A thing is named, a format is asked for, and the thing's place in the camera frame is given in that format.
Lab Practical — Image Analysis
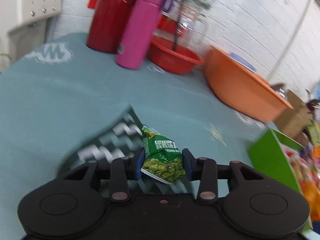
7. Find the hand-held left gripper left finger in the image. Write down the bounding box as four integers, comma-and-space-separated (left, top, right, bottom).
64, 149, 145, 204

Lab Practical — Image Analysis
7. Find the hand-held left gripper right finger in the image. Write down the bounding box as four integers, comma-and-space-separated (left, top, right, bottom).
182, 148, 265, 204

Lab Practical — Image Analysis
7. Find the green pea snack packet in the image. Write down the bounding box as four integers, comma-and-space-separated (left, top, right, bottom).
140, 124, 187, 185

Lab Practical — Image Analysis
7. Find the green cardboard box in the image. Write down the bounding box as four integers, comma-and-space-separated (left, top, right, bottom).
247, 127, 320, 232

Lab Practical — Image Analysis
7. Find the orange plastic tub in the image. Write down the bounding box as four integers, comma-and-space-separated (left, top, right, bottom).
204, 45, 293, 123

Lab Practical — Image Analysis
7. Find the teal printed tablecloth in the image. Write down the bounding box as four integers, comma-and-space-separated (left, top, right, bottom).
0, 32, 320, 240

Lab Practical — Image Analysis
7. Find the red plastic basin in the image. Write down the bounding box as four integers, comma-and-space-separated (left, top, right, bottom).
147, 35, 204, 75

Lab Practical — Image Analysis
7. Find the brown cardboard box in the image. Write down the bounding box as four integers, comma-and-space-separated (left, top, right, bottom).
274, 87, 313, 140

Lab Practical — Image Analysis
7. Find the blue lid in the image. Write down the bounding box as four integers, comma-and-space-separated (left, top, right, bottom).
229, 52, 257, 72

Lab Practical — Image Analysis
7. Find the metal kettle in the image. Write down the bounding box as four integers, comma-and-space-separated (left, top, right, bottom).
271, 84, 287, 97

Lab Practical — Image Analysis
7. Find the dark stirring stick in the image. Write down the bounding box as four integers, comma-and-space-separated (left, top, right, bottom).
172, 4, 187, 53

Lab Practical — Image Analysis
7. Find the orange yellow snack packet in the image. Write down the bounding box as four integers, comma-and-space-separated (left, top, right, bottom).
300, 177, 320, 220

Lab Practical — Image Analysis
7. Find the pink thermos bottle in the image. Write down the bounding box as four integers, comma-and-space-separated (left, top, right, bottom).
115, 0, 174, 70

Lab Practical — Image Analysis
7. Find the purple leaf plant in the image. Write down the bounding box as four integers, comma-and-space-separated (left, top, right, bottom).
304, 90, 320, 122

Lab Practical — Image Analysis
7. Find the glass pitcher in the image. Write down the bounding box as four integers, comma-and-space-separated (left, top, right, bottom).
154, 0, 209, 50

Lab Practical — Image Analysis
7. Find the red thermos jug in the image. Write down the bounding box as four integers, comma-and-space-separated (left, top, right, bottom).
86, 0, 140, 53

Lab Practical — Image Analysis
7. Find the white machine with grey screen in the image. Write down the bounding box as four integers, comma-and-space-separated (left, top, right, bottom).
0, 0, 68, 63

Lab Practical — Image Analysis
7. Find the white wall pipe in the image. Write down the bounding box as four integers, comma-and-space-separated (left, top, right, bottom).
266, 0, 316, 82

